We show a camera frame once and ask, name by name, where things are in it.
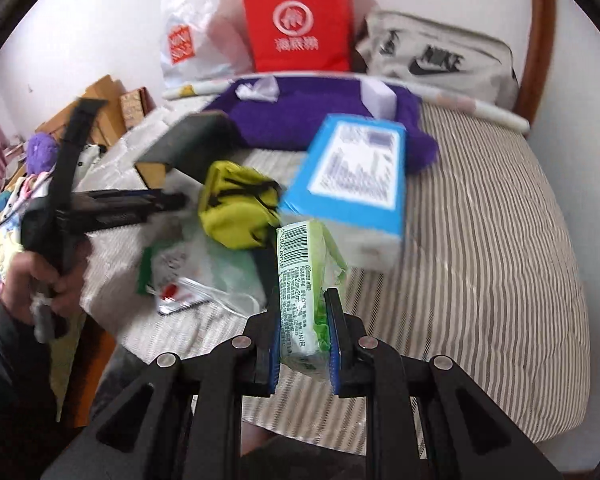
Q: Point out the red paper bag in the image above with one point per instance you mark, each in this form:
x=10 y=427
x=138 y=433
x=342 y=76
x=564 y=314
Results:
x=297 y=25

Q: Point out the yellow-green pouch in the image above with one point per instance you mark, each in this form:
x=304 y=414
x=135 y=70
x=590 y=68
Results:
x=232 y=205

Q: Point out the purple plush toy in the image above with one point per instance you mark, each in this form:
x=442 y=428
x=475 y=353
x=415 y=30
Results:
x=42 y=152

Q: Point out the clear zip bag red label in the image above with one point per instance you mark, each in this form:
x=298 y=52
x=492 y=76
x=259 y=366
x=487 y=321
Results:
x=182 y=297

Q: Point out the clear bubble wrap bag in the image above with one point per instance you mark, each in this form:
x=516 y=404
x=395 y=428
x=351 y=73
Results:
x=225 y=270

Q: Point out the brown patterned box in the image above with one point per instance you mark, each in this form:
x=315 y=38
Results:
x=132 y=107

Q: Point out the white plastic shopping bag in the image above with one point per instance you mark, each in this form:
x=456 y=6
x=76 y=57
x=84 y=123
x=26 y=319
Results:
x=195 y=30

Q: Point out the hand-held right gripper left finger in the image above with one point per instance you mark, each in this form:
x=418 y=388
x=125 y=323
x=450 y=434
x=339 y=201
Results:
x=275 y=355

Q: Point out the grey bag with black logo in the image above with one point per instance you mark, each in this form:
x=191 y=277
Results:
x=430 y=60

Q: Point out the green tissue pack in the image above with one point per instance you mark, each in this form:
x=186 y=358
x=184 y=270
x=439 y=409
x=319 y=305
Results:
x=300 y=280

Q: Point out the white small box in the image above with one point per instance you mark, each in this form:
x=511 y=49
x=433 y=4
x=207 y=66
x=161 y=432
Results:
x=380 y=97

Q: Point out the black rectangular box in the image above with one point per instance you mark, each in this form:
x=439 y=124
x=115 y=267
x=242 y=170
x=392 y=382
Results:
x=190 y=140

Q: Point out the person's left forearm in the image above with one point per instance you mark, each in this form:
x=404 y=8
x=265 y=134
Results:
x=0 y=355

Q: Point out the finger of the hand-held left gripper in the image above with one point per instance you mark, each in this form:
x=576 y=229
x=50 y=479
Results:
x=77 y=145
x=130 y=207

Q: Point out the pile of colourful clothes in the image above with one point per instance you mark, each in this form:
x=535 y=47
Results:
x=0 y=240

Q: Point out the blue tissue pack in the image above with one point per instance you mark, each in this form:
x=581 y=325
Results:
x=350 y=175

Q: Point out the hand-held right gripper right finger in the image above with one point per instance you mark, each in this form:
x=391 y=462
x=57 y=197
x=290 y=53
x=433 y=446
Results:
x=334 y=345

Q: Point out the wooden headboard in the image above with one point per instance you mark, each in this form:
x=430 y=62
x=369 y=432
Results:
x=537 y=45

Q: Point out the purple towel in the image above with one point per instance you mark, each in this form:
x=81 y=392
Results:
x=285 y=120

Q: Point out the crumpled white tissue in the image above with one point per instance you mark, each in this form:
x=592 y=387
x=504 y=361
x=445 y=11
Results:
x=255 y=91

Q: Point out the person's left hand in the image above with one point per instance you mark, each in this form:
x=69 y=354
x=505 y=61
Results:
x=30 y=290

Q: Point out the wooden cabinet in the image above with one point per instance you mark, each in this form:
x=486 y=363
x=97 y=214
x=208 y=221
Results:
x=80 y=115

